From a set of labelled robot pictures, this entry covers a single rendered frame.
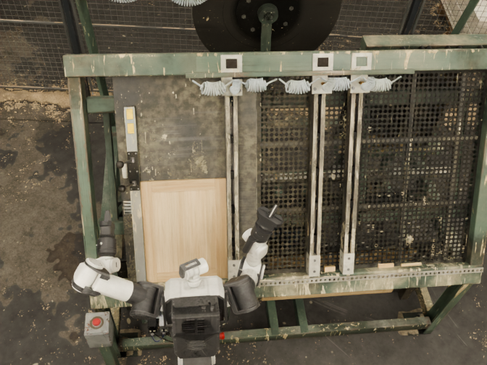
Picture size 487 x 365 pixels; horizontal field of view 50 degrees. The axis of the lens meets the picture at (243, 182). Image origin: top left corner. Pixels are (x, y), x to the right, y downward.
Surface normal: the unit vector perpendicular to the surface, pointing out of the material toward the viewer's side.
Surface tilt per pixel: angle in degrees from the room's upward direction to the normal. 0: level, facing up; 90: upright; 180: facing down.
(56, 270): 0
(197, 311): 23
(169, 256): 55
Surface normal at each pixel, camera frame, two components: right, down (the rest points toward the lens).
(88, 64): 0.11, 0.28
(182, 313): 0.02, -0.88
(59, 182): 0.06, -0.62
